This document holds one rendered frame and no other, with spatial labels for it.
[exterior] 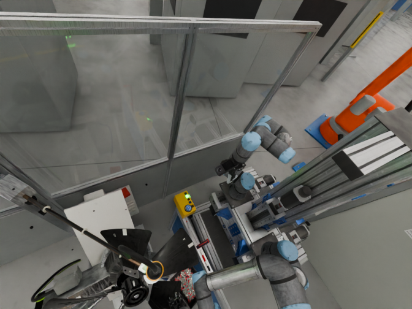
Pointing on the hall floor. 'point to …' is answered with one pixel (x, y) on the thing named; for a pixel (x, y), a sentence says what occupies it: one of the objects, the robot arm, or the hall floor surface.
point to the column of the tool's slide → (47, 212)
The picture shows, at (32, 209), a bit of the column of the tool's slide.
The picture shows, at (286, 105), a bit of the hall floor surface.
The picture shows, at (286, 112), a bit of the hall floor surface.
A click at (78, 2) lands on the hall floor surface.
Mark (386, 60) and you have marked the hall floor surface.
